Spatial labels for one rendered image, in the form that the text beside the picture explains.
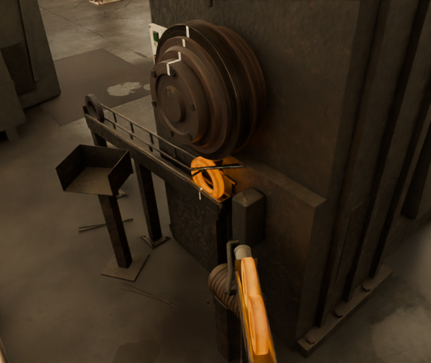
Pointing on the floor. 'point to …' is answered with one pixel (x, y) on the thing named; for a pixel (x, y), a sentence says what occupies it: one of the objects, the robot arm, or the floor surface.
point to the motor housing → (226, 313)
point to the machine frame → (323, 145)
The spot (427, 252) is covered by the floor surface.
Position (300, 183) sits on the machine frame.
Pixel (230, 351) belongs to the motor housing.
